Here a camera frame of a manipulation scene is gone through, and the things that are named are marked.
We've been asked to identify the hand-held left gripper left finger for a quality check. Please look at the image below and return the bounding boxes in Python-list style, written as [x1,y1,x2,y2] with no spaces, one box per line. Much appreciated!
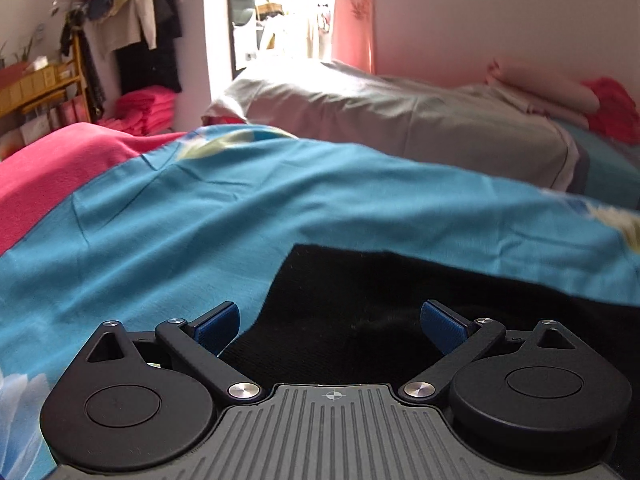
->
[87,301,264,404]

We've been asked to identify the pink patterned curtain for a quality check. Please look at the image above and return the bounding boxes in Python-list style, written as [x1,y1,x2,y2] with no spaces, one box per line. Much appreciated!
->
[332,0,376,76]

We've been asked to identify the red folded blanket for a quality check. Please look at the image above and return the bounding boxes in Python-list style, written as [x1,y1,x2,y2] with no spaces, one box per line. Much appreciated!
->
[580,76,640,145]

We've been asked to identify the blue striped pillow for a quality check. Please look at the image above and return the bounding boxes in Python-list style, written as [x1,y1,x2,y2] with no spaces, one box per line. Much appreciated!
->
[550,120,640,208]

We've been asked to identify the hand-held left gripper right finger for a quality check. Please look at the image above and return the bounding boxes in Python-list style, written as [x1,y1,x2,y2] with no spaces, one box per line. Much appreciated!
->
[398,300,581,404]

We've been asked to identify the blue floral bed cover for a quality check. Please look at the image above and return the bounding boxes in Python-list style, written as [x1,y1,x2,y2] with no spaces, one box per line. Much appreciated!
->
[0,125,640,471]

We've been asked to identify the pink fleece blanket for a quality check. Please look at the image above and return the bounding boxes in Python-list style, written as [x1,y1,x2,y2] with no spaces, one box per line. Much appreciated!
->
[0,122,191,256]

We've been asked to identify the hanging clothes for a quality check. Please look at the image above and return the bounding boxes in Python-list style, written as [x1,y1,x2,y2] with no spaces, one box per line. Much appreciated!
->
[60,0,183,96]

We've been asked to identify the wooden shelf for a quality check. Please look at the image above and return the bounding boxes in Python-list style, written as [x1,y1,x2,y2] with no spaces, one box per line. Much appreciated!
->
[0,35,93,161]

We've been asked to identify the grey quilt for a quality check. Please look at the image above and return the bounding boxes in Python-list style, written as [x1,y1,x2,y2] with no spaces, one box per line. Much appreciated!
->
[201,60,581,193]

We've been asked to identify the stack of pink towels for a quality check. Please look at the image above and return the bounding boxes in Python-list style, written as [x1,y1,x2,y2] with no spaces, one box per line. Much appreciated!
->
[97,86,177,136]

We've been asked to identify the black pants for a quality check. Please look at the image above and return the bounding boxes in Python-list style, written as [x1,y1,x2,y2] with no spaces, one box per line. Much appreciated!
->
[220,244,640,396]

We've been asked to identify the bright window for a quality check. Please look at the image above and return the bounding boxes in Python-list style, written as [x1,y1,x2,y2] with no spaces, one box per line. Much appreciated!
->
[227,0,341,81]

